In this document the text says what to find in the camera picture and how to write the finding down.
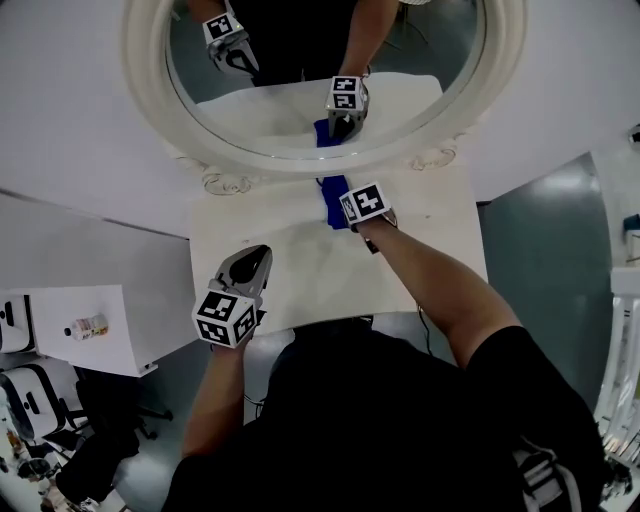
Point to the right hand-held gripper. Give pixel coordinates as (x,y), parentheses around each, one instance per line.
(365,202)

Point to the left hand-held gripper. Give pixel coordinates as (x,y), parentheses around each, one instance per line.
(225,320)

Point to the blue cloth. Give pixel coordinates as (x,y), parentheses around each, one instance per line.
(331,202)

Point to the person's left forearm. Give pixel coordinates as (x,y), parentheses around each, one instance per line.
(215,400)

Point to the person's right forearm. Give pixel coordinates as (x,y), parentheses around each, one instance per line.
(440,290)

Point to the white dressing table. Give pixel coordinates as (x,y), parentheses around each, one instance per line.
(440,260)

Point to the oval white-framed mirror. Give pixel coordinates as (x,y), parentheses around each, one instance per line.
(325,167)

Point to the white side table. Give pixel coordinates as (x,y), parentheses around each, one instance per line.
(120,340)

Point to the clear plastic bottle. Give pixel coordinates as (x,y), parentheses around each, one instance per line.
(87,327)

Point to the person's black clothing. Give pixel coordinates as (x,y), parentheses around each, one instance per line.
(375,430)

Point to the white-backed black office chair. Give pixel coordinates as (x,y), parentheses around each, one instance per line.
(15,322)
(30,400)

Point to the teal cup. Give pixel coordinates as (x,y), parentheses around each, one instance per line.
(632,222)

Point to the white slatted furniture frame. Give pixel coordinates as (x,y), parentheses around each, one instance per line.
(620,325)

